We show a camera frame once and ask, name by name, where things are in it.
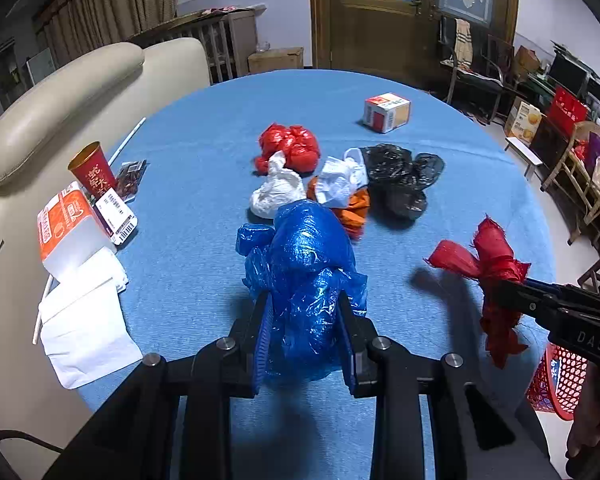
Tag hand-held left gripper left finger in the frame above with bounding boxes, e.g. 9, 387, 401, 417
42, 290, 273, 480

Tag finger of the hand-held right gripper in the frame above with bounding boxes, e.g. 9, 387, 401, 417
524, 279, 581, 297
486, 279, 556, 330

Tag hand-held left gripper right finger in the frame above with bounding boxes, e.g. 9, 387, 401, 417
336, 293, 561, 480

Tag red mesh bag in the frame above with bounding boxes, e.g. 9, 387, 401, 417
425, 216, 531, 370

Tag red plastic basket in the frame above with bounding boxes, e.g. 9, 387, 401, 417
525, 342, 588, 421

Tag blue plastic bag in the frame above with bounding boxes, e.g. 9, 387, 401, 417
236, 200, 369, 383

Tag orange plastic bag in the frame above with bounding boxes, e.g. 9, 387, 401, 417
307, 176, 371, 241

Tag smooth white plastic bag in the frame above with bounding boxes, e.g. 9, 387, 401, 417
249, 151, 307, 220

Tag black plastic bag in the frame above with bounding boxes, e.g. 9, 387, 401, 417
359, 143, 446, 221

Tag person's right hand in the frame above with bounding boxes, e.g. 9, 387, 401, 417
565, 365, 600, 478

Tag wicker chair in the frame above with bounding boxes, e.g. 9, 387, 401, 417
540, 120, 600, 246

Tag blue tablecloth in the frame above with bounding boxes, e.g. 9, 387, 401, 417
75, 69, 553, 480

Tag small white stool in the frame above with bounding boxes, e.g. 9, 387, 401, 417
505, 136, 543, 181

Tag orange printed carton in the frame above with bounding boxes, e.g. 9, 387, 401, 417
504, 100, 543, 147

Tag white paper napkins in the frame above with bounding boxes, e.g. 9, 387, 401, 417
38, 249, 145, 391

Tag red gift box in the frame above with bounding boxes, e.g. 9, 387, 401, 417
545, 85, 591, 136

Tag red plastic bag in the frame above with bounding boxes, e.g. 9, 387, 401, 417
254, 122, 321, 177

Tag white labelled box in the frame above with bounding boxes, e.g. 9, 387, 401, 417
94, 187, 139, 246

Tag dark snack packet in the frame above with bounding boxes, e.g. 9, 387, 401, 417
114, 160, 148, 201

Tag black monitor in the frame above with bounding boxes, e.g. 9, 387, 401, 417
547, 50, 588, 98

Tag dark metal armchair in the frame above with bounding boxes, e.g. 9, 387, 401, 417
439, 15, 516, 123

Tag white drinking straw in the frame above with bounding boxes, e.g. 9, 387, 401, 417
32, 275, 56, 346
107, 117, 147, 167

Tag open cardboard box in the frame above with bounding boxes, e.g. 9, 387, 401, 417
512, 45, 541, 81

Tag large white orange box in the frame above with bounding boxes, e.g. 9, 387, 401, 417
36, 181, 116, 281

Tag small white orange carton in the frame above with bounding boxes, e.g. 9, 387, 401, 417
362, 92, 412, 134

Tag red paper cup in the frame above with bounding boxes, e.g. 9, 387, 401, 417
67, 141, 118, 201

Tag striped beige towel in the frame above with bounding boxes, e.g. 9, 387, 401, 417
452, 19, 474, 68

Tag brown cardboard box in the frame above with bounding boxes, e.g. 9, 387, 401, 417
247, 46, 306, 75

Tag wooden radiator cover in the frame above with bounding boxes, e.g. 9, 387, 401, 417
130, 4, 268, 86

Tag wooden door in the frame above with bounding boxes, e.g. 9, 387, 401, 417
307, 0, 521, 93

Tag beige leather sofa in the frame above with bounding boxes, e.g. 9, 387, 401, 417
0, 36, 213, 480

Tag brown curtain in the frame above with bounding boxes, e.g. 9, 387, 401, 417
32, 0, 186, 68

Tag black cable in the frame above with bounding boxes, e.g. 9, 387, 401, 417
0, 430, 63, 454

